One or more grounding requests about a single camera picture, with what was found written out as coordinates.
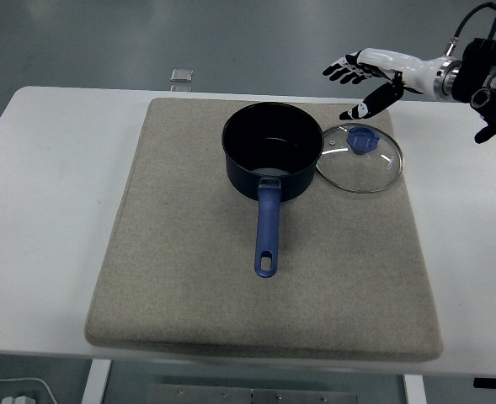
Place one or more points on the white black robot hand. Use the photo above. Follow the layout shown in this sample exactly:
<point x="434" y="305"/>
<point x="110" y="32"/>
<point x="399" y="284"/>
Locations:
<point x="416" y="69"/>

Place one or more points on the glass lid with blue knob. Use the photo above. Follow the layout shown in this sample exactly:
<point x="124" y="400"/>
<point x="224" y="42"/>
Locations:
<point x="363" y="168"/>

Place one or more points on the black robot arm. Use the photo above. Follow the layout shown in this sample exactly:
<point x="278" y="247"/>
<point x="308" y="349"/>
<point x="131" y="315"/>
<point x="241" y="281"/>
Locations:
<point x="492" y="92"/>

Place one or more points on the dark blue saucepan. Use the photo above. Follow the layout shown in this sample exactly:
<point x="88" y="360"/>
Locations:
<point x="268" y="168"/>

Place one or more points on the metal floor plate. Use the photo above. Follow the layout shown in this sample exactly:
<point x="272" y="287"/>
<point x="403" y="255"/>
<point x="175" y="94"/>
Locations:
<point x="182" y="75"/>

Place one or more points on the beige fabric mat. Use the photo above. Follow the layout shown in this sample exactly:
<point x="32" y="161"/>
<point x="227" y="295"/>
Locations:
<point x="214" y="294"/>

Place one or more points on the white table leg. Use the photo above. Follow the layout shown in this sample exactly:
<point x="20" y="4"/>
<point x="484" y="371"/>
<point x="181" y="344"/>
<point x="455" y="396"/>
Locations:
<point x="414" y="391"/>
<point x="96" y="383"/>

